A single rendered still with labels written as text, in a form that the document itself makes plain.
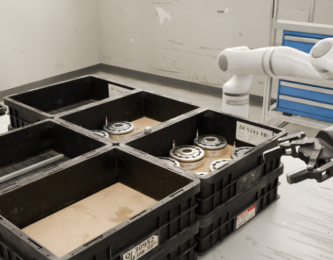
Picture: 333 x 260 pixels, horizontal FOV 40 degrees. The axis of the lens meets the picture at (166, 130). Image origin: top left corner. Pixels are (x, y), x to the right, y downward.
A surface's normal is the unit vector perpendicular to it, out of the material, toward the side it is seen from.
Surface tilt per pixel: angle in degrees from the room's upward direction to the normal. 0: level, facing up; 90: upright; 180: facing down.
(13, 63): 90
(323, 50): 49
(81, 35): 90
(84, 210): 0
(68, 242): 0
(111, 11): 90
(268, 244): 0
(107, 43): 90
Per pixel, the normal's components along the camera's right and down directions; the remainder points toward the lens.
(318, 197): 0.00, -0.92
